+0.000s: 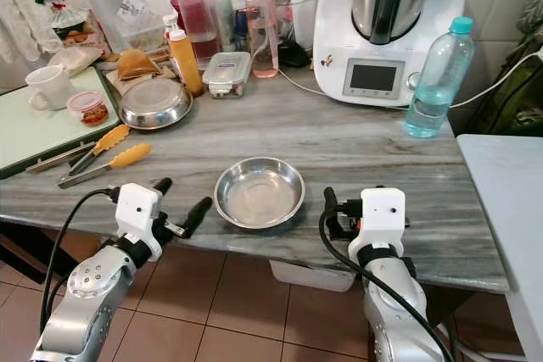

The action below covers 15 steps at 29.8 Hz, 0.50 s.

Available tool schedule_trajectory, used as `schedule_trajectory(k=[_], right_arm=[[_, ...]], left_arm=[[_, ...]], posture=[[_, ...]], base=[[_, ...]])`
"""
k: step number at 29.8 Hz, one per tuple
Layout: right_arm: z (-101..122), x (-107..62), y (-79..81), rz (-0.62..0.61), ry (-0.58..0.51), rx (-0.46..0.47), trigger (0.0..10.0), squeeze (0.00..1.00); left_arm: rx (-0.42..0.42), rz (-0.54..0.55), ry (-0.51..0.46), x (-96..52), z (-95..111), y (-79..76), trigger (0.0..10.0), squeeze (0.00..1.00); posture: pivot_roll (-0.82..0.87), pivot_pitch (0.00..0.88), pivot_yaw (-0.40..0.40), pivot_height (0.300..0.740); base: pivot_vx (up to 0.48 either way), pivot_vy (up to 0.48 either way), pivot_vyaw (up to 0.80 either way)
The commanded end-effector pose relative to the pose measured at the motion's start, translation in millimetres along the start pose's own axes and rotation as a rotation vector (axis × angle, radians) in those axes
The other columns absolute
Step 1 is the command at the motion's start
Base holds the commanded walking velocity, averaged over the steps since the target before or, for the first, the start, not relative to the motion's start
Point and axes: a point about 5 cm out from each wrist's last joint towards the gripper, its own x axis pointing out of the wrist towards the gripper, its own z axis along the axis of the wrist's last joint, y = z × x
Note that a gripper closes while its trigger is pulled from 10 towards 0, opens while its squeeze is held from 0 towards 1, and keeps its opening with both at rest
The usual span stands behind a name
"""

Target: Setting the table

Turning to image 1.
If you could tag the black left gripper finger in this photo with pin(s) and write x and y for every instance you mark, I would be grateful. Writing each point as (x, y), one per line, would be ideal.
(162, 185)
(198, 214)

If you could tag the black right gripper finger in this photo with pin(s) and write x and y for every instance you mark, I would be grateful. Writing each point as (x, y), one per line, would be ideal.
(329, 209)

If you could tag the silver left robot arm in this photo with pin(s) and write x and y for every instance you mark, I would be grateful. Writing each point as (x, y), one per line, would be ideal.
(89, 294)

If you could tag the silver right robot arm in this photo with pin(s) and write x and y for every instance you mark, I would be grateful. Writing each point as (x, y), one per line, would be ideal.
(394, 311)

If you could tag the orange tipped metal tongs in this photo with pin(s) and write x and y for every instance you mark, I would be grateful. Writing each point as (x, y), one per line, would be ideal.
(131, 155)

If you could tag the empty steel bowl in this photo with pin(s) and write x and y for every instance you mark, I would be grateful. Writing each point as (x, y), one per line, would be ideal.
(260, 192)

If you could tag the white plastic bin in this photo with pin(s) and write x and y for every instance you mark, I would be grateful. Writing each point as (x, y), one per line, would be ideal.
(310, 275)

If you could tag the steel plate with clear lid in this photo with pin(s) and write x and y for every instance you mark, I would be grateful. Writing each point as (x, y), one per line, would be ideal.
(154, 104)

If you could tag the small pink-lidded plastic tub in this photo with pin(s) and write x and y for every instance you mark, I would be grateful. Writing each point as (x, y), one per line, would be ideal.
(89, 108)

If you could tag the silver metal utensil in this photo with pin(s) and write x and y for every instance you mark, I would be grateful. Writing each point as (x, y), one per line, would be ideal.
(55, 158)

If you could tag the orange squeeze sauce bottle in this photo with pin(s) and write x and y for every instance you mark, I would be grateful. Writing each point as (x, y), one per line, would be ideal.
(185, 61)

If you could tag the clear lidded food container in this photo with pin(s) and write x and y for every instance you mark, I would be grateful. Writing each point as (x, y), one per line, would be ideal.
(227, 74)

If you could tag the white green-edged cutting board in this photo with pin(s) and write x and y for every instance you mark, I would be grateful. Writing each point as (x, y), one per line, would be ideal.
(38, 129)

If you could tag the white ceramic mug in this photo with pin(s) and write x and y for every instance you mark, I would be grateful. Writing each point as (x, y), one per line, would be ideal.
(51, 88)

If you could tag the beige wrapped bundle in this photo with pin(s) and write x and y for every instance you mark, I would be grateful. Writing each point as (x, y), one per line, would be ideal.
(72, 58)

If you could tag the white folding table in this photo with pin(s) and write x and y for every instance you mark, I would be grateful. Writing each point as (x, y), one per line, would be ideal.
(505, 201)

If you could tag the small white-capped bottle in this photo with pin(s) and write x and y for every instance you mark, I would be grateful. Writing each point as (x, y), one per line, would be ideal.
(170, 27)

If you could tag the small black object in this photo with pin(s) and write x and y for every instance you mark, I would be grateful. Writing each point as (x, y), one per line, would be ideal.
(293, 54)

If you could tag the teal-capped water bottle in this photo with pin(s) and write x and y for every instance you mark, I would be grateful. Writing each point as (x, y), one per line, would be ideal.
(437, 82)

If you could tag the orange-lidded jar red liquid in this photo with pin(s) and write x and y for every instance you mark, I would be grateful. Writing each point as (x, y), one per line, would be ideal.
(193, 16)

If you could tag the large clear plastic bottle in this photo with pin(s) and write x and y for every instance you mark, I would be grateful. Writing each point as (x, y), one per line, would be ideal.
(114, 8)

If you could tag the white steel food processor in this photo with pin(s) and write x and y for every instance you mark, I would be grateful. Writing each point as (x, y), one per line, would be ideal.
(390, 31)

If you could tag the pink drinking bottle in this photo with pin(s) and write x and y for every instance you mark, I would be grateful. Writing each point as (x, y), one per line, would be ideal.
(261, 23)

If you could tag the white hanging towel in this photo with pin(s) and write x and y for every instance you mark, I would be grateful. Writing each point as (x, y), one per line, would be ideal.
(21, 6)

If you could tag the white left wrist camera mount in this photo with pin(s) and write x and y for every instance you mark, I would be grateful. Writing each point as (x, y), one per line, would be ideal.
(138, 209)

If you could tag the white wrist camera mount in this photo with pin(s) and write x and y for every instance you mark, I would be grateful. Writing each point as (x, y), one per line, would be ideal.
(382, 214)
(138, 209)

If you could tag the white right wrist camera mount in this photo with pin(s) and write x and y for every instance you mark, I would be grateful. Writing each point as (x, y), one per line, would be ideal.
(382, 214)

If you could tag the dark wooden table frame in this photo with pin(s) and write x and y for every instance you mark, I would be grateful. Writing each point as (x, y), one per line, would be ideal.
(21, 247)

